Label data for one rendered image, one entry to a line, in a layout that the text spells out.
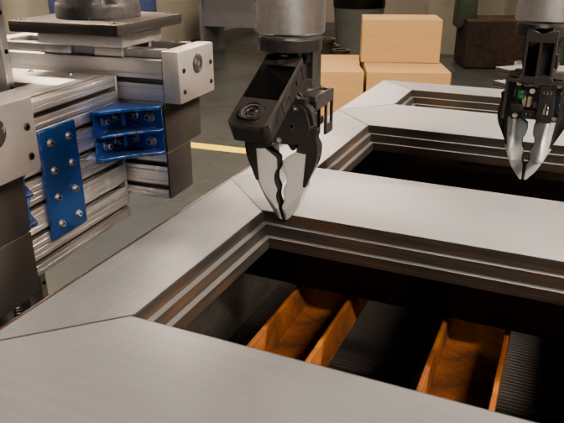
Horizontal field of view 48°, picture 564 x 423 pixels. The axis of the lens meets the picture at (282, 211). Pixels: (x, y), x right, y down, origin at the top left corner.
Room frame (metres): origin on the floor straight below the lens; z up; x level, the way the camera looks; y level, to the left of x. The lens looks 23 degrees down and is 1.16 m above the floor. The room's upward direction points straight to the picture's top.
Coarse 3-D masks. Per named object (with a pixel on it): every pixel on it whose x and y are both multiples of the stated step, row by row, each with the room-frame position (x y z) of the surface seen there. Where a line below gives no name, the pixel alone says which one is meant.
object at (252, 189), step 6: (252, 180) 0.83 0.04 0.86; (246, 186) 0.81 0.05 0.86; (252, 186) 0.81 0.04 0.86; (258, 186) 0.81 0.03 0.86; (246, 192) 0.78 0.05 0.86; (252, 192) 0.78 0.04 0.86; (258, 192) 0.78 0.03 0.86; (282, 192) 0.78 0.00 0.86; (252, 198) 0.76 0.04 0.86; (258, 198) 0.76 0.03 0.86; (264, 198) 0.76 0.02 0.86; (258, 204) 0.74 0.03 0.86; (264, 204) 0.74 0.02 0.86
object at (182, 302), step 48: (432, 96) 1.42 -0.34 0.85; (384, 144) 1.10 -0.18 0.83; (432, 144) 1.07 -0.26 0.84; (480, 144) 1.05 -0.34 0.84; (528, 144) 1.02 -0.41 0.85; (240, 240) 0.67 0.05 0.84; (288, 240) 0.70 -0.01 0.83; (336, 240) 0.68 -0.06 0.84; (384, 240) 0.66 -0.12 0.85; (432, 240) 0.64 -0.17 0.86; (192, 288) 0.56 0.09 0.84; (480, 288) 0.60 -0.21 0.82; (528, 288) 0.58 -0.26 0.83
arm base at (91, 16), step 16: (64, 0) 1.16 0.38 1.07; (80, 0) 1.14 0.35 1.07; (96, 0) 1.15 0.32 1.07; (112, 0) 1.16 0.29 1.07; (128, 0) 1.18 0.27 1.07; (64, 16) 1.15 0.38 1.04; (80, 16) 1.14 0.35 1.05; (96, 16) 1.14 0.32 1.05; (112, 16) 1.15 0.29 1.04; (128, 16) 1.18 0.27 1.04
